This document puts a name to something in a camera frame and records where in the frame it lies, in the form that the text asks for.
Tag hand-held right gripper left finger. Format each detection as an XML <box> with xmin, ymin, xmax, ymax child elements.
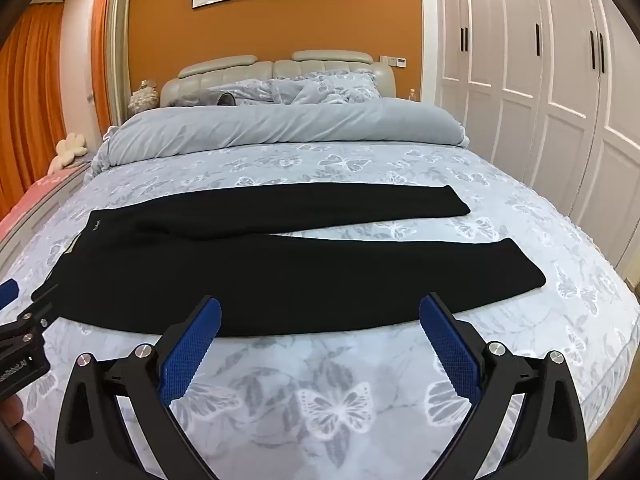
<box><xmin>54</xmin><ymin>296</ymin><xmax>222</xmax><ymax>480</ymax></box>

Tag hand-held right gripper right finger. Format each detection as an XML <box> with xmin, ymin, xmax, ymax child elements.
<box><xmin>419</xmin><ymin>292</ymin><xmax>587</xmax><ymax>480</ymax></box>

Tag black pants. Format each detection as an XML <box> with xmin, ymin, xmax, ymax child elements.
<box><xmin>31</xmin><ymin>183</ymin><xmax>547</xmax><ymax>339</ymax></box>

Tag person's left hand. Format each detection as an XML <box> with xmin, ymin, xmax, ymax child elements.
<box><xmin>0</xmin><ymin>394</ymin><xmax>43</xmax><ymax>471</ymax></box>

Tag pink bench mat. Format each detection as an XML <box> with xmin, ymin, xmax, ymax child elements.
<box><xmin>0</xmin><ymin>162</ymin><xmax>94</xmax><ymax>247</ymax></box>

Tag bed with butterfly sheet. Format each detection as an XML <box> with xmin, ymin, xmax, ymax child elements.
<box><xmin>0</xmin><ymin>142</ymin><xmax>640</xmax><ymax>480</ymax></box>

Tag white flower plush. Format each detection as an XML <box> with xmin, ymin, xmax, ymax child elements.
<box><xmin>55</xmin><ymin>133</ymin><xmax>90</xmax><ymax>169</ymax></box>

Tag orange curtain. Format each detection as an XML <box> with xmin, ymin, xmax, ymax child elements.
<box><xmin>91</xmin><ymin>0</ymin><xmax>116</xmax><ymax>127</ymax></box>
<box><xmin>0</xmin><ymin>2</ymin><xmax>67</xmax><ymax>222</ymax></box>

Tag white flower decoration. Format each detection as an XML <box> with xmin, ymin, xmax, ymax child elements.
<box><xmin>128</xmin><ymin>80</ymin><xmax>161</xmax><ymax>111</ymax></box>

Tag grey duvet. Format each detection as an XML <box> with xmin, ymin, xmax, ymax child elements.
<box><xmin>92</xmin><ymin>96</ymin><xmax>469</xmax><ymax>181</ymax></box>

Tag dark grey bolster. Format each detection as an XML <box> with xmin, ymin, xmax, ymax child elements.
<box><xmin>179</xmin><ymin>91</ymin><xmax>237</xmax><ymax>108</ymax></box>

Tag butterfly print pillow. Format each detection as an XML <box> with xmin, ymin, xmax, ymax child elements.
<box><xmin>267</xmin><ymin>71</ymin><xmax>383</xmax><ymax>107</ymax></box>
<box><xmin>209</xmin><ymin>80</ymin><xmax>277</xmax><ymax>107</ymax></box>

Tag white wardrobe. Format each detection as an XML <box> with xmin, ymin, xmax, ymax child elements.
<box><xmin>434</xmin><ymin>0</ymin><xmax>640</xmax><ymax>281</ymax></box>

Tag beige padded headboard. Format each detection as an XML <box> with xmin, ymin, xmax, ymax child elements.
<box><xmin>160</xmin><ymin>50</ymin><xmax>398</xmax><ymax>108</ymax></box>

